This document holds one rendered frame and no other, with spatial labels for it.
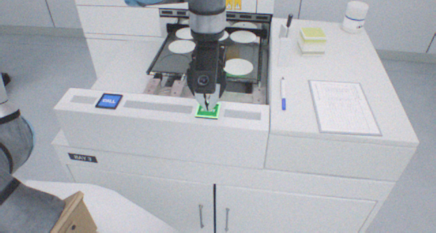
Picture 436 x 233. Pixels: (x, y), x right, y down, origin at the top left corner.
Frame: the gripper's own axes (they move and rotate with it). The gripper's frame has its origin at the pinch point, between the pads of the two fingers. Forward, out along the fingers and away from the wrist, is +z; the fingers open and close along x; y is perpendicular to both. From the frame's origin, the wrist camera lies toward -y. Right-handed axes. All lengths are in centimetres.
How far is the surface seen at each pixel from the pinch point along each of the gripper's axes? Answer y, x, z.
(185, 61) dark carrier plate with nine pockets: 32.2, 13.1, 7.8
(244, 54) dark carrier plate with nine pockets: 40.1, -6.5, 7.8
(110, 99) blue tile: 1.4, 25.9, 1.3
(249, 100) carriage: 16.6, -9.8, 9.7
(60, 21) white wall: 207, 188, 81
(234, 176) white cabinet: -4.0, -7.6, 20.0
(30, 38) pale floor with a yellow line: 198, 223, 98
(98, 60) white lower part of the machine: 58, 63, 28
